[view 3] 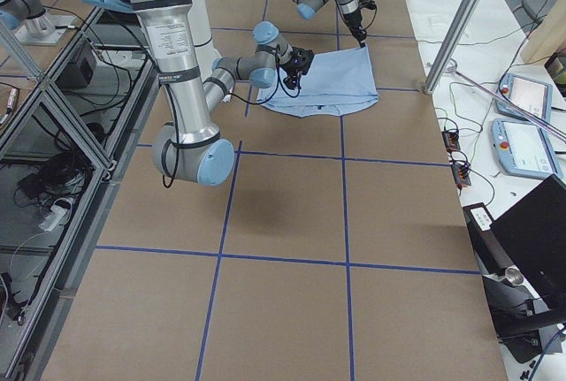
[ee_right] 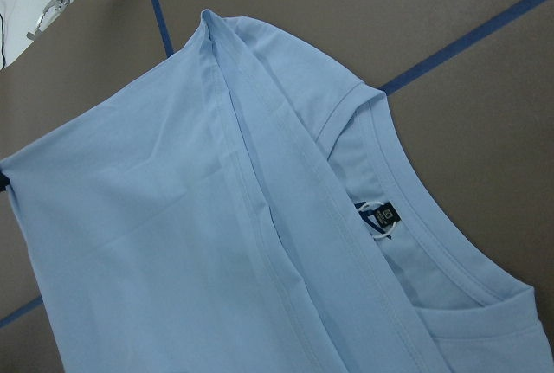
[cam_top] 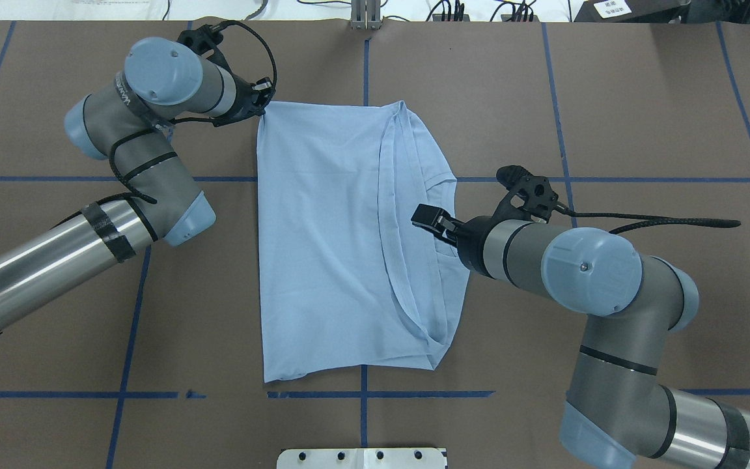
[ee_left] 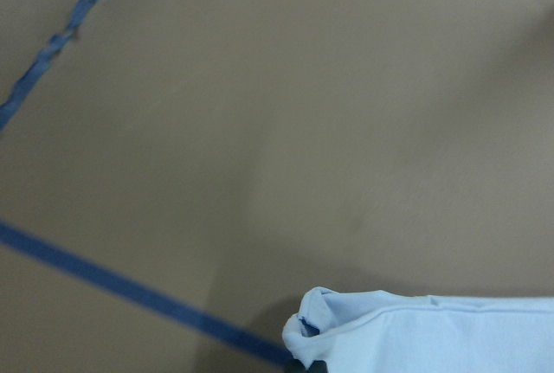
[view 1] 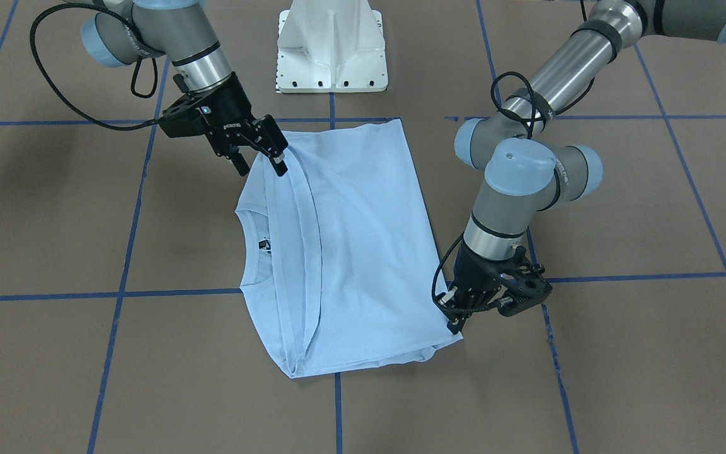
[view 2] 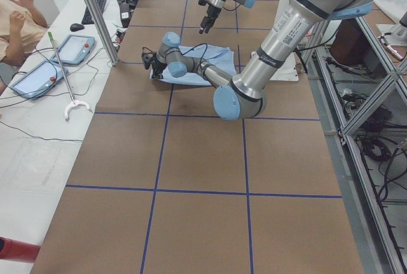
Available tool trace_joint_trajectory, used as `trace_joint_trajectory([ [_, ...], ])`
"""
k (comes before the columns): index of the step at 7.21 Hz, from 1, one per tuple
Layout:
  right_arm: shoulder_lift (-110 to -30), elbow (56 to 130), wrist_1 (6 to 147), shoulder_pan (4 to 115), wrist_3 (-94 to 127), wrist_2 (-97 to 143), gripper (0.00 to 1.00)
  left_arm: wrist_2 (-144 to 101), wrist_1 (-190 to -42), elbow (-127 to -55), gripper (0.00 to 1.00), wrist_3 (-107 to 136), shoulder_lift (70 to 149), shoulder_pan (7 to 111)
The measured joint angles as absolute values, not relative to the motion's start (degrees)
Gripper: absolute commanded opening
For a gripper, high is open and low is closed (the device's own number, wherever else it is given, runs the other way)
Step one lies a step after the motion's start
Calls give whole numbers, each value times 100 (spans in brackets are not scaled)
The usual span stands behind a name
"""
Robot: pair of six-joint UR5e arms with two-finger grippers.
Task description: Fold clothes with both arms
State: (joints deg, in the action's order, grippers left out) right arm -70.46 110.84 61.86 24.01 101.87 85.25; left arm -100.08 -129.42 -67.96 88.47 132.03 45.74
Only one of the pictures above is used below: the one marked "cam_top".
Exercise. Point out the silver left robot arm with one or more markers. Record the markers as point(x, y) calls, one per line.
point(162, 83)

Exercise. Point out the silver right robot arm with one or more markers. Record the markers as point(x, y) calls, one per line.
point(615, 411)

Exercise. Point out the black usb hub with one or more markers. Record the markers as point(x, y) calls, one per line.
point(520, 12)
point(446, 11)

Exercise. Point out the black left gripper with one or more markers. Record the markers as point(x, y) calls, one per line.
point(241, 99)

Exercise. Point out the aluminium frame post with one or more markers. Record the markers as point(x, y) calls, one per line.
point(366, 15)

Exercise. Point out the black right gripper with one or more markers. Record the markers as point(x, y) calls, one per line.
point(471, 240)

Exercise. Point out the light blue t-shirt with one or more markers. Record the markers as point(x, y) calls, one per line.
point(346, 279)

